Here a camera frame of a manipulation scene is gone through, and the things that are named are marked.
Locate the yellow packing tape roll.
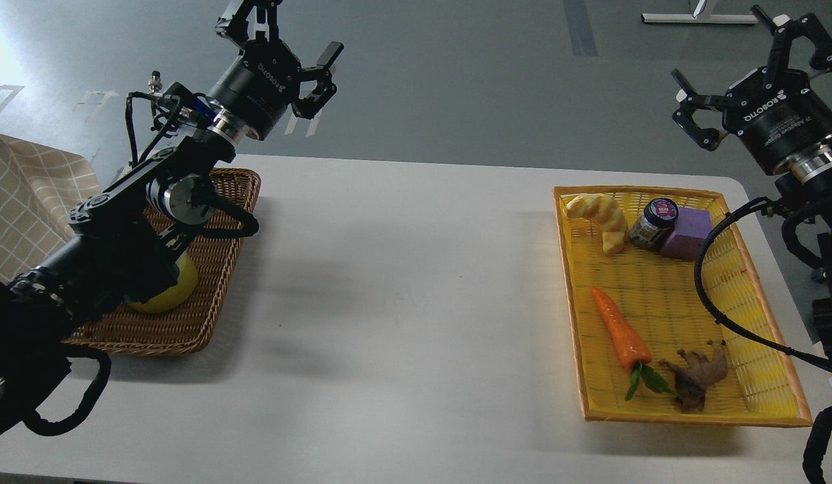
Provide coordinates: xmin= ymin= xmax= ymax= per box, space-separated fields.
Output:
xmin=126 ymin=252 xmax=198 ymax=315

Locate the beige checked cloth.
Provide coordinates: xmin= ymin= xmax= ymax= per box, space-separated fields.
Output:
xmin=0 ymin=134 xmax=100 ymax=283

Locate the small dark glass jar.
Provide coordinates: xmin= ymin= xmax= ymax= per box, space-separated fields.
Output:
xmin=629 ymin=197 xmax=679 ymax=250

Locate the yellow plastic tray basket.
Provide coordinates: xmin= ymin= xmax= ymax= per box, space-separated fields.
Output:
xmin=554 ymin=185 xmax=813 ymax=427

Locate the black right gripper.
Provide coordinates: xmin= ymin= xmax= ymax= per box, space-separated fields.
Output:
xmin=671 ymin=5 xmax=832 ymax=177

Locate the brown wicker basket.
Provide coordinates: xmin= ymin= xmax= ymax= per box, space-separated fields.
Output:
xmin=65 ymin=168 xmax=261 ymax=356

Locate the orange toy carrot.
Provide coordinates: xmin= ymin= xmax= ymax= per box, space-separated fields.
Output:
xmin=590 ymin=287 xmax=676 ymax=401

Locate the toy croissant bread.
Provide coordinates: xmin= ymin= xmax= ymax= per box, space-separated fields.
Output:
xmin=565 ymin=194 xmax=629 ymax=256

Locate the white metal stand base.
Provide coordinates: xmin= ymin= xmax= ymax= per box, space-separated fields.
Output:
xmin=640 ymin=1 xmax=758 ymax=26

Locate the purple foam block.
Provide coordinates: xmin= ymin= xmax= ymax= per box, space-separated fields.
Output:
xmin=659 ymin=206 xmax=713 ymax=261

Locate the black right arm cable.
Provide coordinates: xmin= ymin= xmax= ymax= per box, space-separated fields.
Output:
xmin=694 ymin=196 xmax=832 ymax=484

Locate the brown toy animal figure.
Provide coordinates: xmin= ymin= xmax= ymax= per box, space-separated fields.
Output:
xmin=659 ymin=340 xmax=729 ymax=413

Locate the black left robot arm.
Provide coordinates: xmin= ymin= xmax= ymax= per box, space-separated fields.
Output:
xmin=0 ymin=1 xmax=343 ymax=437

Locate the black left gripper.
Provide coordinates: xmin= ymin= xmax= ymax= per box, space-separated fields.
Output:
xmin=207 ymin=1 xmax=343 ymax=141

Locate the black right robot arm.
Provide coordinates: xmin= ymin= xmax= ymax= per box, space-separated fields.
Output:
xmin=672 ymin=5 xmax=832 ymax=374

